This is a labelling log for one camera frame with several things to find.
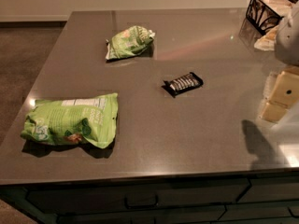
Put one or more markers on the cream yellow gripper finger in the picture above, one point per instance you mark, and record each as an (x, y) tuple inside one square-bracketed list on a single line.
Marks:
[(281, 92)]

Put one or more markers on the small green jalapeno chip bag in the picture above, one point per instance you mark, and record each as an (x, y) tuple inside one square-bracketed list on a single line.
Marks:
[(129, 43)]

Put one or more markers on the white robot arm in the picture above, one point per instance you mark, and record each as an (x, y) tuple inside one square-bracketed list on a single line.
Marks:
[(283, 39)]

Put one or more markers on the large green snack bag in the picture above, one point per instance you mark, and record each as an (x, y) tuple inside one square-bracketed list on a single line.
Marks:
[(72, 122)]

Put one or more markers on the pale napkins in basket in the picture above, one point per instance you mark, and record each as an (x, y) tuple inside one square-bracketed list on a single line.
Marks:
[(270, 12)]

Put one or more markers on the black snack bar wrapper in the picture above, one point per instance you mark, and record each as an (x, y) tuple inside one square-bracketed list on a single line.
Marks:
[(183, 84)]

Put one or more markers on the dark cabinet drawer front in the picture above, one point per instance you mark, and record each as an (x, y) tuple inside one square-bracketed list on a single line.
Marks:
[(111, 198)]

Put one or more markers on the black wire basket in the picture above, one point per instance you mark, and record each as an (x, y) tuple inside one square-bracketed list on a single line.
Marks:
[(251, 17)]

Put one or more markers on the black drawer handle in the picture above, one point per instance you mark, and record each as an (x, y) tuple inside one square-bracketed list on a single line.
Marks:
[(141, 201)]

